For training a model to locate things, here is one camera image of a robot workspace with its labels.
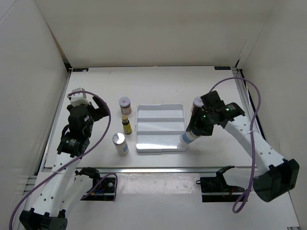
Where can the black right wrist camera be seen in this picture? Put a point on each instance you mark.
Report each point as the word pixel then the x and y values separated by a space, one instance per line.
pixel 212 101

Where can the right black corner label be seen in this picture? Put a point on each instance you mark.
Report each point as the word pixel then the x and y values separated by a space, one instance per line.
pixel 222 67

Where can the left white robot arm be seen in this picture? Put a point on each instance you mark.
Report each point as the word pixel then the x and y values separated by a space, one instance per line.
pixel 63 189

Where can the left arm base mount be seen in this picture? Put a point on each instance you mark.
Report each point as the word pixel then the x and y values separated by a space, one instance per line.
pixel 104 188

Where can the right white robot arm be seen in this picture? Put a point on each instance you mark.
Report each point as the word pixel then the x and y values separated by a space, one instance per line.
pixel 277 174

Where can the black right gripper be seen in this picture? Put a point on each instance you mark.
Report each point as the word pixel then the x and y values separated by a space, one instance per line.
pixel 196 112

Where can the left black corner label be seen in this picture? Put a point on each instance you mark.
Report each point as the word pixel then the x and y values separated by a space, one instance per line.
pixel 80 69

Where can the spice jar white lid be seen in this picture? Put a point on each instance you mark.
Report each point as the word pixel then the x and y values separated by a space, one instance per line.
pixel 197 102
pixel 125 105

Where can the front aluminium frame rail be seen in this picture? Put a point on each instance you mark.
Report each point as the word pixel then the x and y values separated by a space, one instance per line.
pixel 160 170

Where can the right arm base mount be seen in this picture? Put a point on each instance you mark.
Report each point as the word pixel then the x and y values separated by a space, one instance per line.
pixel 215 190

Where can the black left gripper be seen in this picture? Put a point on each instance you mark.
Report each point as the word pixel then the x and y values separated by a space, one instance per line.
pixel 100 112

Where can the white shaker silver cap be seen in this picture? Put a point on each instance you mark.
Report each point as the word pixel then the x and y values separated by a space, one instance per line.
pixel 188 137
pixel 120 143

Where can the left aluminium frame rail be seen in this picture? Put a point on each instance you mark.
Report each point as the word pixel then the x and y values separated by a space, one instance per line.
pixel 42 162

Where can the right spice jar white lid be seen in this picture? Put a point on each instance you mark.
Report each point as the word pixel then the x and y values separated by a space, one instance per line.
pixel 197 102

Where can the white divided organizer tray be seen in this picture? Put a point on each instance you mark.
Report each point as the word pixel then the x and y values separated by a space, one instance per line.
pixel 159 127

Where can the right aluminium frame rail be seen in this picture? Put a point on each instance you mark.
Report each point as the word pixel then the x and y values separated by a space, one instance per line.
pixel 244 94

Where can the aluminium frame rail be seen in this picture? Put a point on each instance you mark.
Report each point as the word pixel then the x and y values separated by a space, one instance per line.
pixel 244 94
pixel 160 170
pixel 42 162

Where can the black corner label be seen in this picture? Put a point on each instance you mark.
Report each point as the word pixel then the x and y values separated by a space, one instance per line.
pixel 80 69
pixel 222 67

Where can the left small yellow label bottle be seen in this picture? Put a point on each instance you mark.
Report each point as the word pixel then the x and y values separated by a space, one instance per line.
pixel 126 125

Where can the left spice jar white lid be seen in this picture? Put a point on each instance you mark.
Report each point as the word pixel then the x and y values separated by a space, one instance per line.
pixel 125 105

